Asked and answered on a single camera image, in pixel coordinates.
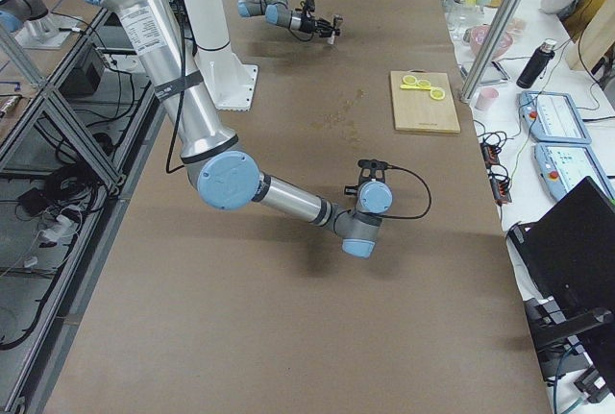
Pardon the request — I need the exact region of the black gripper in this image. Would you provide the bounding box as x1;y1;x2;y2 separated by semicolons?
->
300;0;342;40

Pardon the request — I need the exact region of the steel measuring jigger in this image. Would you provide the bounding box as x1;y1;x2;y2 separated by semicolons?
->
327;15;343;45

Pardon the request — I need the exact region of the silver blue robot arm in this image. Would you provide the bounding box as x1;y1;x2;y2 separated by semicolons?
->
237;0;343;45
85;0;393;258

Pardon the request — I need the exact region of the pink plastic cup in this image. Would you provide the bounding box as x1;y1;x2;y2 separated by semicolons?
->
475;86;499;111

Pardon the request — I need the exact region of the yellow plastic knife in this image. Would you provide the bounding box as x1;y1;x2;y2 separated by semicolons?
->
400;84;433;92

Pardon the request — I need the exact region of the bamboo cutting board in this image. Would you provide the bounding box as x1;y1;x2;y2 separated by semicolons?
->
390;71;460;134

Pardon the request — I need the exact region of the pink bowl with ice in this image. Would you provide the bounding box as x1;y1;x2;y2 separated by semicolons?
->
468;25;514;61

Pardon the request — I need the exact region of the black thermos bottle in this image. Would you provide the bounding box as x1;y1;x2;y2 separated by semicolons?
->
516;38;557;89

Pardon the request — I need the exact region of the blue teach pendant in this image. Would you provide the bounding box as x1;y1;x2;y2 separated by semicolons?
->
517;91;592;144
533;142;614;201

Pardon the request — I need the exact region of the black monitor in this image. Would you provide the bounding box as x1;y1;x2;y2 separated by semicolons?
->
507;177;614;318

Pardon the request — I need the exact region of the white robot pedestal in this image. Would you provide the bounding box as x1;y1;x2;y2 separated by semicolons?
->
184;0;258;111

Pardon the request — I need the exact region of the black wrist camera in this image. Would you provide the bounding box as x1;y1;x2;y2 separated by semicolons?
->
344;158;390;196

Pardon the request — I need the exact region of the aluminium frame post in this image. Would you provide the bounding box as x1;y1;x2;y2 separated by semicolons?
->
459;0;521;104

